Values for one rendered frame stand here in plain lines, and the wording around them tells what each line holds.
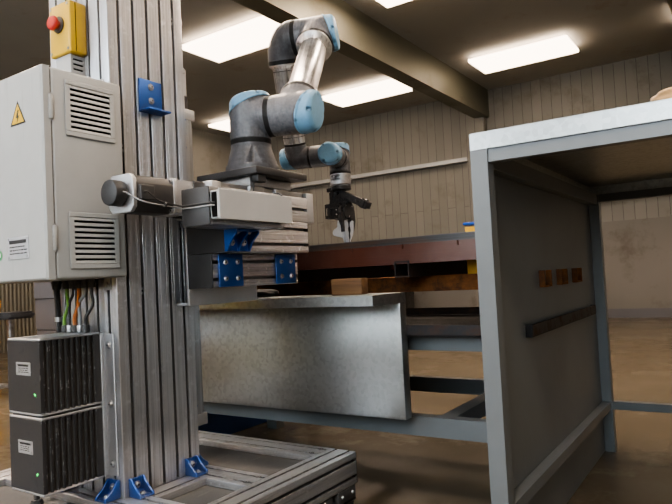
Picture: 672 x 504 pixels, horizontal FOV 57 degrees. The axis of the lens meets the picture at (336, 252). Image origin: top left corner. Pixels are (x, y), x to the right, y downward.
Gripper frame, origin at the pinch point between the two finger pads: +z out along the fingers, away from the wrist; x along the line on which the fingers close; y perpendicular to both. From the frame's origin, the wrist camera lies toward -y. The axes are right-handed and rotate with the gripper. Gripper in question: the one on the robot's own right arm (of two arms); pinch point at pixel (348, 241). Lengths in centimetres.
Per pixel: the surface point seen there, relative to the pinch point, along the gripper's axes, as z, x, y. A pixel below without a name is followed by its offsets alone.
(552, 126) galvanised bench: -18, 50, -85
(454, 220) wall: -64, -726, 261
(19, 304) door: 28, -261, 673
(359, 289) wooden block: 16.2, 26.4, -19.5
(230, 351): 37, 21, 40
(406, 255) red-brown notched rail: 6.7, 16.5, -30.9
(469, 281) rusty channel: 15.7, 1.1, -44.5
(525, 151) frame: -13, 49, -78
